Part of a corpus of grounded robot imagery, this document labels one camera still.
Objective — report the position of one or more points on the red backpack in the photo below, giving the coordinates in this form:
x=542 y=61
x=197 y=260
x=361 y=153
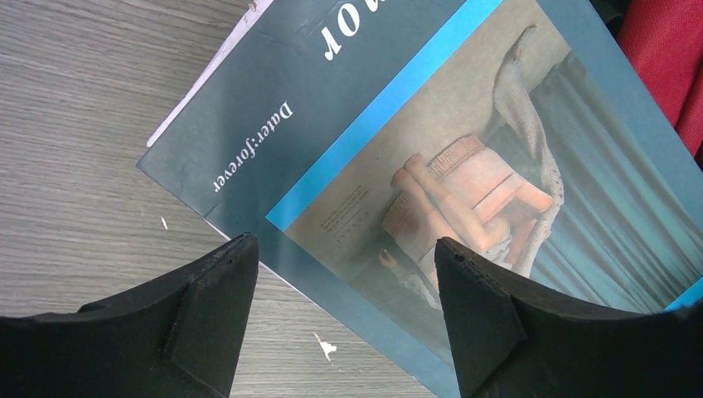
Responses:
x=663 y=42

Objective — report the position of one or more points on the teal Humor book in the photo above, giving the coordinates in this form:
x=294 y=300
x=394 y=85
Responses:
x=349 y=136

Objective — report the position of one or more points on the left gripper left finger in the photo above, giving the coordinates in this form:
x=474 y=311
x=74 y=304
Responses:
x=178 y=335

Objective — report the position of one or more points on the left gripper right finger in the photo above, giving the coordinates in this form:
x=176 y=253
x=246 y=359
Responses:
x=513 y=337

